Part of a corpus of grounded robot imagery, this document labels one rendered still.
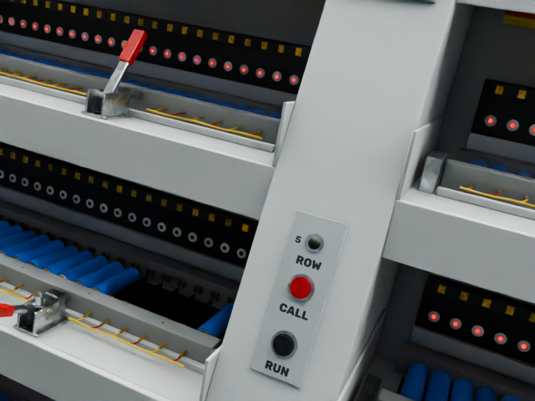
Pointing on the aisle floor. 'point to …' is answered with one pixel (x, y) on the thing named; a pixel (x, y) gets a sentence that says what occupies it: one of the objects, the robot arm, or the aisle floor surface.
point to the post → (344, 180)
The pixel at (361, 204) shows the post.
